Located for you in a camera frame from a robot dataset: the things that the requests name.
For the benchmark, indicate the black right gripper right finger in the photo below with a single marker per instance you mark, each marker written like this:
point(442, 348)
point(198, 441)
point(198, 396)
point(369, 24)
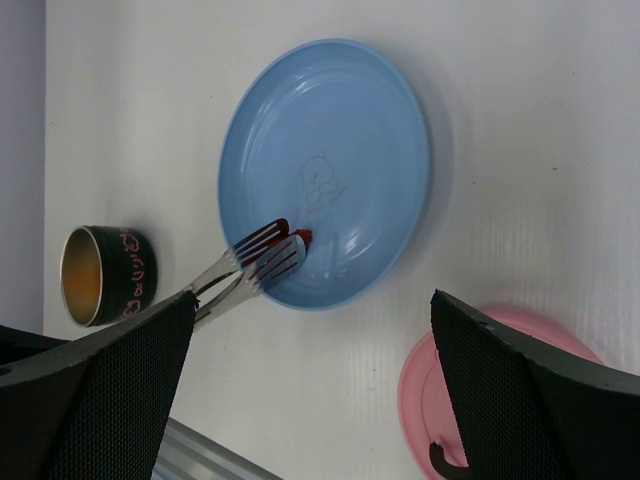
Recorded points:
point(528, 410)

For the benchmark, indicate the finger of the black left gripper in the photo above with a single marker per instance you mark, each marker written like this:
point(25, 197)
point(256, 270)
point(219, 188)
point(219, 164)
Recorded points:
point(16, 345)

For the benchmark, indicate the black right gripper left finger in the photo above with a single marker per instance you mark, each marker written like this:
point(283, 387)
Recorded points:
point(96, 407)

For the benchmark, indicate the black steel lunch box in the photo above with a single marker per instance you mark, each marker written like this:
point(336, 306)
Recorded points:
point(128, 271)

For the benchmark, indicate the steel serving tongs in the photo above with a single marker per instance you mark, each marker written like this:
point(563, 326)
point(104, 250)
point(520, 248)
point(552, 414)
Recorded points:
point(258, 267)

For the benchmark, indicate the orange swirl pastry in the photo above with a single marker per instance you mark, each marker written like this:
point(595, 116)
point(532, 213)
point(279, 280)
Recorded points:
point(82, 288)

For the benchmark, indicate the blue round plate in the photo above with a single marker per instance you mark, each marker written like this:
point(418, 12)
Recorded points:
point(332, 138)

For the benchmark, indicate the aluminium frame rail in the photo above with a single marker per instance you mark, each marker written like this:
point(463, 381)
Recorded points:
point(187, 454)

